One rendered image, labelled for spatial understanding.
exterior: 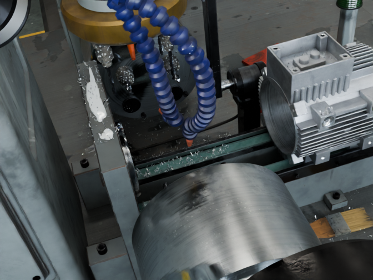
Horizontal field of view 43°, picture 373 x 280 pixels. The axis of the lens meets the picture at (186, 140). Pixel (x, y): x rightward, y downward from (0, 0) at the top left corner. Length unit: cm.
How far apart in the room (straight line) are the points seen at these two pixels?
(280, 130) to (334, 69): 21
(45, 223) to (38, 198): 5
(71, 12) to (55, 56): 98
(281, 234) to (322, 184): 47
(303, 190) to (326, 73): 28
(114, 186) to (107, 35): 22
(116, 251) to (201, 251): 33
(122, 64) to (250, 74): 27
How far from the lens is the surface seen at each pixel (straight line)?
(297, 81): 85
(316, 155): 92
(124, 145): 82
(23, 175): 64
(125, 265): 91
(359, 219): 106
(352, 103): 91
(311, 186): 103
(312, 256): 32
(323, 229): 103
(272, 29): 163
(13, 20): 40
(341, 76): 89
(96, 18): 66
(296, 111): 86
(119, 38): 65
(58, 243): 75
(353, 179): 109
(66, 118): 138
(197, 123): 62
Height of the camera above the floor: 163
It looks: 43 degrees down
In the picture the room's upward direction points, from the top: 8 degrees counter-clockwise
